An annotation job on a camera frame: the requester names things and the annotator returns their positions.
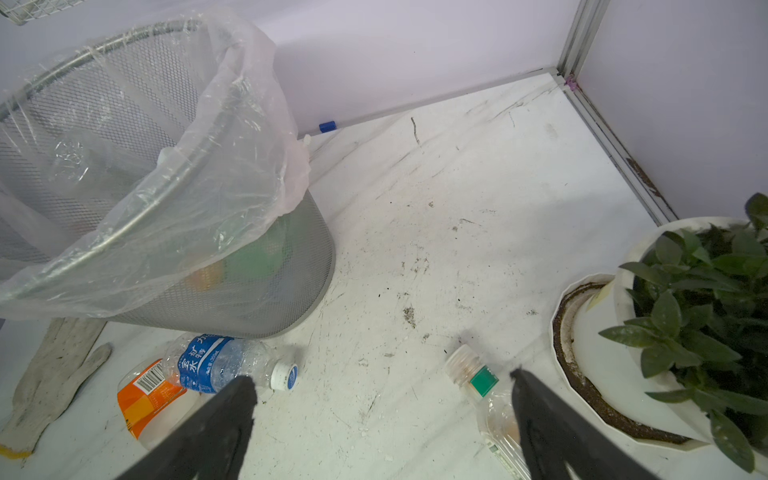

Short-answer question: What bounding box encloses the white wire wall basket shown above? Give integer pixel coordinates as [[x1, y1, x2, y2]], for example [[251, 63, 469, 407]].
[[0, 0, 84, 26]]

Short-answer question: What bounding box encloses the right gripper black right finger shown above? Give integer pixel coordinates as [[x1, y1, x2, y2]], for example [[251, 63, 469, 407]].
[[510, 368, 655, 479]]

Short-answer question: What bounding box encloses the lying blue label bottle top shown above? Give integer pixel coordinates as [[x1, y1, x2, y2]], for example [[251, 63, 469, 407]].
[[160, 333, 299, 394]]

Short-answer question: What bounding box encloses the orange label bottle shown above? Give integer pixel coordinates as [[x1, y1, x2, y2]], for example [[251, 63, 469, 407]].
[[117, 358, 202, 450]]

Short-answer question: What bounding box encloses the white work glove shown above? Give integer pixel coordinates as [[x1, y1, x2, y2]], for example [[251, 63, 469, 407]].
[[1, 317, 112, 459]]

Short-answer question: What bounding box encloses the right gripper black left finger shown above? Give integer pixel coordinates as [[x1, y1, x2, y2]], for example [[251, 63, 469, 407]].
[[120, 376, 258, 480]]

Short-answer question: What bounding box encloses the potted green plant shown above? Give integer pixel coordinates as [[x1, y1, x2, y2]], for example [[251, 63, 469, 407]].
[[551, 193, 767, 474]]

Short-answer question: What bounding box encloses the grey bin with plastic liner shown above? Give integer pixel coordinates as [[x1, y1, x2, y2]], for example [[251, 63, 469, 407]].
[[1, 8, 335, 338]]

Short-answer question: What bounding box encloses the clear bottle green cap right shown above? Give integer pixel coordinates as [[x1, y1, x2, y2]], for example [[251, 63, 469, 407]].
[[445, 344, 531, 479]]

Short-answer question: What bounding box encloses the small blue cap by wall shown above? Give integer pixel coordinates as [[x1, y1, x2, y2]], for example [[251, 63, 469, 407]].
[[318, 121, 337, 133]]

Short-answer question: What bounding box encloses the green soda bottle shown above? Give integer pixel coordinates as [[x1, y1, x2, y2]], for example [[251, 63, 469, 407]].
[[223, 218, 293, 283]]

